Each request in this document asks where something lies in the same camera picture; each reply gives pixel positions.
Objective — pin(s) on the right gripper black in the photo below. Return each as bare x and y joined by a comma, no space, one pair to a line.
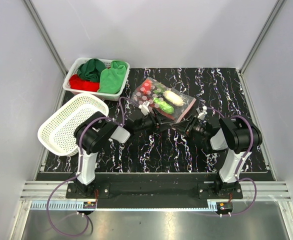
187,125

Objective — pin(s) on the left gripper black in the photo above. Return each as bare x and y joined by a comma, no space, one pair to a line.
160,122

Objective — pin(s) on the clear zip top bag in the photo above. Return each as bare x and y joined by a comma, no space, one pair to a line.
157,91

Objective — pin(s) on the red lobster toy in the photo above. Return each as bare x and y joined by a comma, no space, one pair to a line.
169,116

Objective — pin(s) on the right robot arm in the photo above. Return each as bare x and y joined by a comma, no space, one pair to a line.
237,134

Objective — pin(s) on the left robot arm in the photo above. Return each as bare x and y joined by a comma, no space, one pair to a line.
94,133

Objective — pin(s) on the green vegetable toy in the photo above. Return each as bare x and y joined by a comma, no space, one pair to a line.
163,106

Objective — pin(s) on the white radish toy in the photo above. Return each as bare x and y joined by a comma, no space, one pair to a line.
173,98

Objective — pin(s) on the black marble pattern mat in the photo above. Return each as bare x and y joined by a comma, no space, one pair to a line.
168,152

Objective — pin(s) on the light green cloth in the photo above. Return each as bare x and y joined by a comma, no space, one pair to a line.
111,79

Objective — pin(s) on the white basket with cloths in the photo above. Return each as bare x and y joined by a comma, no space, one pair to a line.
73,70

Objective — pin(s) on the dark green cloth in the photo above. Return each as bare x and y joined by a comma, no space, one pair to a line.
91,70

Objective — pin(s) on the red cloth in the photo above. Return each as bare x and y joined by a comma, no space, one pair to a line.
77,83

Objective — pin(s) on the white perforated empty basket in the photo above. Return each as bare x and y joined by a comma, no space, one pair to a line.
57,133

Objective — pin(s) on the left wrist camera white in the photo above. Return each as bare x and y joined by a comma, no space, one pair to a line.
144,108

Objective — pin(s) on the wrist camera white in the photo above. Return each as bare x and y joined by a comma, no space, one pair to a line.
144,108
201,112

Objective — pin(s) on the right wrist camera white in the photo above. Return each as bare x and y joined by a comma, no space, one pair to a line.
201,112

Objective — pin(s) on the white slotted cable duct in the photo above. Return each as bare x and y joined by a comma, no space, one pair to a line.
74,205

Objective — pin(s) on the aluminium frame rail front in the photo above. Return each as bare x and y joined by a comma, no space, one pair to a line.
266,190

